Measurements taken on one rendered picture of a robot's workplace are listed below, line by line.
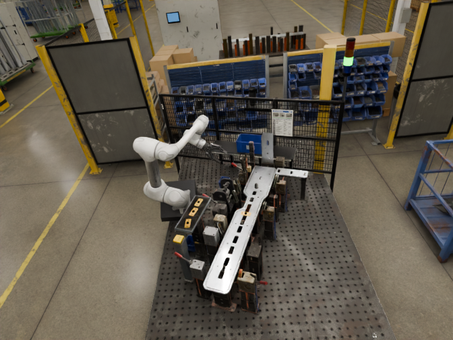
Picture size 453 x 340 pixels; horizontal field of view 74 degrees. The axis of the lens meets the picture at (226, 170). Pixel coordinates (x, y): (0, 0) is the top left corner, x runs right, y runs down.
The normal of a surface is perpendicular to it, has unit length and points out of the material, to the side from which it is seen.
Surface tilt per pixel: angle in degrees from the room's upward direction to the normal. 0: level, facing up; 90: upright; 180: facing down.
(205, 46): 90
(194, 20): 90
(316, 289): 0
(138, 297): 0
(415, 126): 90
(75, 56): 89
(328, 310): 0
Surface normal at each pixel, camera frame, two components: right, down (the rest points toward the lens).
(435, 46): 0.00, 0.61
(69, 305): -0.11, -0.80
